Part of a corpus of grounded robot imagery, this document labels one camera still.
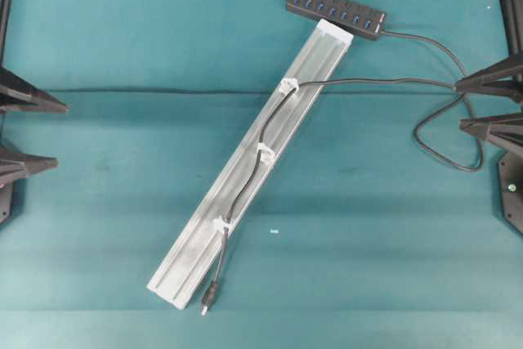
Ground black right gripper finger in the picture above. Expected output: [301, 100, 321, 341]
[459, 112, 522, 157]
[455, 54, 522, 104]

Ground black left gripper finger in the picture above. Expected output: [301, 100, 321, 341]
[1, 144, 58, 188]
[1, 67, 69, 114]

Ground black USB cable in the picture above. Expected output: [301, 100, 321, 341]
[199, 29, 485, 317]

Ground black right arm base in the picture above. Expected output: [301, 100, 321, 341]
[498, 152, 523, 234]

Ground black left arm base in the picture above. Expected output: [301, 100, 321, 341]
[0, 183, 15, 223]

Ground black USB hub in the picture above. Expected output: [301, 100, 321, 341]
[285, 0, 387, 41]

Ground black right frame post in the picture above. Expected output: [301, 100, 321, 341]
[496, 0, 523, 56]

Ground black frame post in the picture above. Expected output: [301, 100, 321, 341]
[496, 0, 523, 56]
[0, 0, 11, 62]

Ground black left frame post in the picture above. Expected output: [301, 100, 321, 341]
[0, 0, 11, 62]

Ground silver aluminium rail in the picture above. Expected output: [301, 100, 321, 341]
[147, 20, 354, 310]

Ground white ring far end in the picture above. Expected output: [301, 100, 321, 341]
[212, 215, 231, 235]

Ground white ring near hub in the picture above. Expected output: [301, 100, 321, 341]
[278, 76, 300, 96]

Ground white middle ring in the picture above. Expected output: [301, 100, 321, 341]
[256, 142, 275, 165]

